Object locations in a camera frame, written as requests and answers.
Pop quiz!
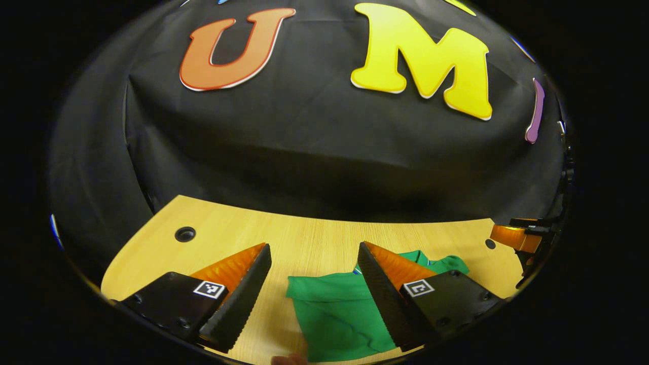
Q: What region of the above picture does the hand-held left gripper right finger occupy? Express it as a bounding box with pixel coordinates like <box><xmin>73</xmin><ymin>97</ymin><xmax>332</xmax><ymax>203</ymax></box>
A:
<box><xmin>357</xmin><ymin>241</ymin><xmax>508</xmax><ymax>353</ymax></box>

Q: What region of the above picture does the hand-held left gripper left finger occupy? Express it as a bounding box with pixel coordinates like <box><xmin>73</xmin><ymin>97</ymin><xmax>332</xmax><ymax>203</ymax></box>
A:
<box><xmin>114</xmin><ymin>242</ymin><xmax>273</xmax><ymax>354</ymax></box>

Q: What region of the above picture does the green T-shirt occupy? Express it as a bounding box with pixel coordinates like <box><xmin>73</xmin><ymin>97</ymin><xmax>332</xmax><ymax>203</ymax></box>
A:
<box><xmin>285</xmin><ymin>249</ymin><xmax>470</xmax><ymax>362</ymax></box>

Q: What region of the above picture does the black backdrop cloth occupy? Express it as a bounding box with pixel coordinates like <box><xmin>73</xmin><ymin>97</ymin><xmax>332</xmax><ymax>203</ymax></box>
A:
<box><xmin>48</xmin><ymin>0</ymin><xmax>571</xmax><ymax>284</ymax></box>

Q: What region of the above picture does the white printed banner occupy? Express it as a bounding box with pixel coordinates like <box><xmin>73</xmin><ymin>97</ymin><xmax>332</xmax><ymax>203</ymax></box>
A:
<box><xmin>50</xmin><ymin>213</ymin><xmax>64</xmax><ymax>250</ymax></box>

